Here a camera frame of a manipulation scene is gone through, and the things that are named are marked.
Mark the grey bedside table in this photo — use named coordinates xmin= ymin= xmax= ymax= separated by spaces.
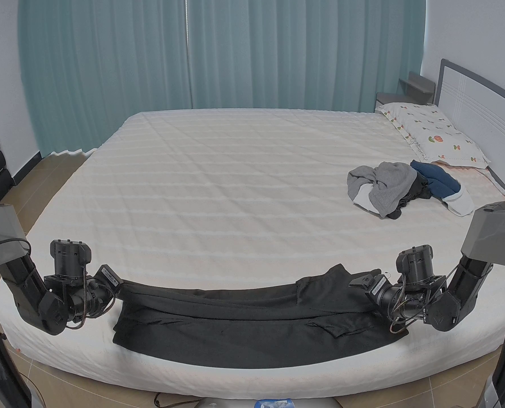
xmin=375 ymin=71 xmax=437 ymax=111

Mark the black T-shirt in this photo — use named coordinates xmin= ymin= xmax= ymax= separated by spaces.
xmin=112 ymin=263 xmax=409 ymax=369

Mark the bed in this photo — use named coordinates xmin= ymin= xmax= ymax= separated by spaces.
xmin=0 ymin=58 xmax=505 ymax=398

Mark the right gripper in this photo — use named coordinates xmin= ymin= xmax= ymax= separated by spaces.
xmin=349 ymin=271 xmax=396 ymax=310

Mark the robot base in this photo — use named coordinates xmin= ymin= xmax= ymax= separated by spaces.
xmin=195 ymin=396 xmax=338 ymax=408

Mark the pile of clothes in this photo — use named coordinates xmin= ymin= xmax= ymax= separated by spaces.
xmin=347 ymin=162 xmax=476 ymax=220

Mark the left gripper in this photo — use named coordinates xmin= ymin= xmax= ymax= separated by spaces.
xmin=94 ymin=263 xmax=124 ymax=299

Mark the white printed pillow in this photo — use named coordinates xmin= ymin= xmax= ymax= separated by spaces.
xmin=379 ymin=101 xmax=492 ymax=169

